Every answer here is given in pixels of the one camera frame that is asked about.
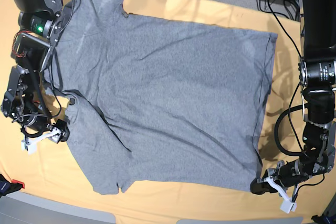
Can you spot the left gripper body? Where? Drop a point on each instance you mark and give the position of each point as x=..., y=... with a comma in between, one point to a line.
x=285, y=175

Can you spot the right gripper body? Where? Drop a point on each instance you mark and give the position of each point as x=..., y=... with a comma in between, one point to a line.
x=35, y=126

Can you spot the grey t-shirt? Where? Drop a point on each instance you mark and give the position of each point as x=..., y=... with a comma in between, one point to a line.
x=161, y=100

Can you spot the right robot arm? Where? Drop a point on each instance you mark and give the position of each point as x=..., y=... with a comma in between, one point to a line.
x=41, y=23

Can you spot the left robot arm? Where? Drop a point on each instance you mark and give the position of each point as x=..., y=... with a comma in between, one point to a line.
x=317, y=88

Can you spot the yellow table cloth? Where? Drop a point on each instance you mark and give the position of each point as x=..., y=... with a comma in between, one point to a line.
x=53, y=173

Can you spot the black clamp right corner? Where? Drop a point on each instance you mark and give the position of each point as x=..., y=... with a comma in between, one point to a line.
x=323, y=219

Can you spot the red and black clamp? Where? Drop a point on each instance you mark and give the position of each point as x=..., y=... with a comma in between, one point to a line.
x=7, y=187

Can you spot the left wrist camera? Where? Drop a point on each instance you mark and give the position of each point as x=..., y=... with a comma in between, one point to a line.
x=288, y=206

